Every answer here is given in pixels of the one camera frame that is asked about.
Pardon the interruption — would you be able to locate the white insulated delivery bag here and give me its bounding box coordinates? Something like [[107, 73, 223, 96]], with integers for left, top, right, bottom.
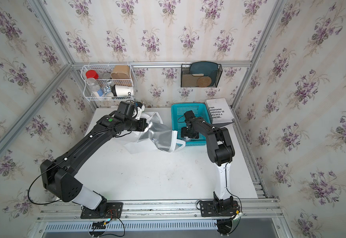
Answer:
[[118, 112, 186, 154]]

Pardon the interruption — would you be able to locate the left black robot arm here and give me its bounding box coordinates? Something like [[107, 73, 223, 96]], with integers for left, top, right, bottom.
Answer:
[[40, 101, 148, 215]]

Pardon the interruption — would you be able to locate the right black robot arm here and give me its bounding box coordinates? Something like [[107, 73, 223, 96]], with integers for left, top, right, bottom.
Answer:
[[181, 111, 235, 213]]

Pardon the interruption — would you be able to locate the teal plastic basket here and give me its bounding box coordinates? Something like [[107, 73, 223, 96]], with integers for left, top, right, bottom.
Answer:
[[171, 103, 210, 147]]

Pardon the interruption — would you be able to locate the white book with text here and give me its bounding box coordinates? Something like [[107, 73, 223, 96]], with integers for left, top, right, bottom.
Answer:
[[205, 98, 234, 124]]

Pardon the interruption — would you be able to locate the white cylindrical cup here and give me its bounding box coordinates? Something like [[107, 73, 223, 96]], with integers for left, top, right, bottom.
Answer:
[[111, 84, 134, 97]]

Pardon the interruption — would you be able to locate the round cork coaster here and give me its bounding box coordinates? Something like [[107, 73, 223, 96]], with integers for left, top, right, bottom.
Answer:
[[197, 76, 212, 87]]

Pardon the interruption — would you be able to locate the clear plastic bottle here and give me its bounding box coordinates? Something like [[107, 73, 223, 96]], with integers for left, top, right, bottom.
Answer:
[[87, 78, 103, 97]]

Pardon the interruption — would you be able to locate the teal plate in organizer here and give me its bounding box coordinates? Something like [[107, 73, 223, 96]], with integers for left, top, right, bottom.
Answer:
[[189, 61, 218, 76]]

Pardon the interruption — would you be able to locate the red lid jar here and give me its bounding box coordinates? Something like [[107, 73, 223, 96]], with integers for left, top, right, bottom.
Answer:
[[85, 70, 99, 80]]

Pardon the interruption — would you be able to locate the small circuit board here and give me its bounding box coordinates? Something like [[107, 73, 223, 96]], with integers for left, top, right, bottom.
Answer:
[[91, 221, 106, 230]]

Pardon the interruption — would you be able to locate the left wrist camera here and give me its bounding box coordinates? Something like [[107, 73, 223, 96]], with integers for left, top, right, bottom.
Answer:
[[132, 102, 145, 120]]

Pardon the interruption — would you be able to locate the white wire wall basket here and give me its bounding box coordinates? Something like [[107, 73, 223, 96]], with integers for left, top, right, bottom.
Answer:
[[80, 64, 136, 101]]

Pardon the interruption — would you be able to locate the black mesh wall organizer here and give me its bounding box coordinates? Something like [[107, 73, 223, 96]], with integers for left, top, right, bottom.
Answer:
[[180, 63, 223, 88]]

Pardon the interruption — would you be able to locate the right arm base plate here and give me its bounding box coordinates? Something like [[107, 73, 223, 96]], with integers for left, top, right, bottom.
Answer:
[[196, 200, 240, 217]]

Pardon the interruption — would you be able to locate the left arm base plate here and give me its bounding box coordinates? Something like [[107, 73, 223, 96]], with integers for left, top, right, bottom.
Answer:
[[80, 202, 124, 219]]

